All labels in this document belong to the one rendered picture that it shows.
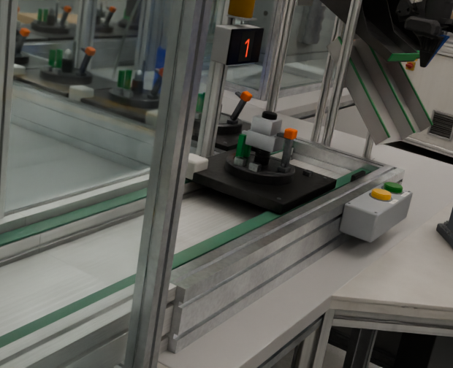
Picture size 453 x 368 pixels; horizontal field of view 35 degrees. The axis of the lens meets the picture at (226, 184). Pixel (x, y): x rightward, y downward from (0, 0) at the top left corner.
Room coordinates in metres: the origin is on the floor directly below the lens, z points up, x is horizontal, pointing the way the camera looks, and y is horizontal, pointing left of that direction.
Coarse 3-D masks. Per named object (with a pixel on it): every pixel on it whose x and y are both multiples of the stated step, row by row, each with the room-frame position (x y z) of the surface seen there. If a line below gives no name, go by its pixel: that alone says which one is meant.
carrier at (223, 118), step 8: (224, 120) 1.69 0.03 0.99; (232, 120) 1.67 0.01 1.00; (240, 120) 1.72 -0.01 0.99; (224, 128) 1.64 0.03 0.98; (232, 128) 1.65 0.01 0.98; (240, 128) 1.69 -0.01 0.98; (248, 128) 1.74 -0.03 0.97; (216, 136) 1.61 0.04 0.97; (224, 136) 1.63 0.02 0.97; (232, 136) 1.64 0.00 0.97; (216, 144) 1.56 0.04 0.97; (224, 144) 1.56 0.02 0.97; (232, 144) 1.57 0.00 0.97
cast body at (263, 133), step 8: (264, 112) 1.39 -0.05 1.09; (272, 112) 1.40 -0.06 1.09; (256, 120) 1.38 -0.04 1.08; (264, 120) 1.37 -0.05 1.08; (272, 120) 1.37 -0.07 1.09; (280, 120) 1.39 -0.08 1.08; (256, 128) 1.38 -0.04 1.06; (264, 128) 1.37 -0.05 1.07; (272, 128) 1.37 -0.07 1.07; (280, 128) 1.40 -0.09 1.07; (248, 136) 1.39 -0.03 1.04; (256, 136) 1.38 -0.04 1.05; (264, 136) 1.37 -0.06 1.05; (272, 136) 1.37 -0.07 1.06; (248, 144) 1.38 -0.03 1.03; (256, 144) 1.38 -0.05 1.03; (264, 144) 1.37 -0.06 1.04; (272, 144) 1.36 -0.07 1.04; (280, 144) 1.38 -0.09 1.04; (272, 152) 1.36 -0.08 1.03
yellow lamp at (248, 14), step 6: (234, 0) 1.45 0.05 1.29; (240, 0) 1.45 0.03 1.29; (246, 0) 1.45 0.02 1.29; (252, 0) 1.46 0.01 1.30; (234, 6) 1.45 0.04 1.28; (240, 6) 1.45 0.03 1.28; (246, 6) 1.45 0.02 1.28; (252, 6) 1.46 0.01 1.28; (228, 12) 1.46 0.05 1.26; (234, 12) 1.45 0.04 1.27; (240, 12) 1.45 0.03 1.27; (246, 12) 1.45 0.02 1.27; (252, 12) 1.46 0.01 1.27
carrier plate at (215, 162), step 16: (208, 160) 1.42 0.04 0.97; (224, 160) 1.44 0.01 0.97; (208, 176) 1.32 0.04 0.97; (224, 176) 1.33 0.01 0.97; (304, 176) 1.42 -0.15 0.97; (320, 176) 1.44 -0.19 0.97; (224, 192) 1.29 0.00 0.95; (240, 192) 1.27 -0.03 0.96; (256, 192) 1.27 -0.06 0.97; (272, 192) 1.29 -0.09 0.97; (288, 192) 1.30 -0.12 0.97; (304, 192) 1.32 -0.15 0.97; (320, 192) 1.37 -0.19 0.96; (272, 208) 1.24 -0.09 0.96; (288, 208) 1.25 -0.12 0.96
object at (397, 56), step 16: (320, 0) 1.86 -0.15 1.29; (336, 0) 1.83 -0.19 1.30; (368, 0) 1.92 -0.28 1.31; (384, 0) 1.89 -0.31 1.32; (368, 16) 1.92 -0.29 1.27; (384, 16) 1.89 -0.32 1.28; (368, 32) 1.76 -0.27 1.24; (384, 32) 1.88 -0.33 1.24; (384, 48) 1.73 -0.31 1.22; (400, 48) 1.85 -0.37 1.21
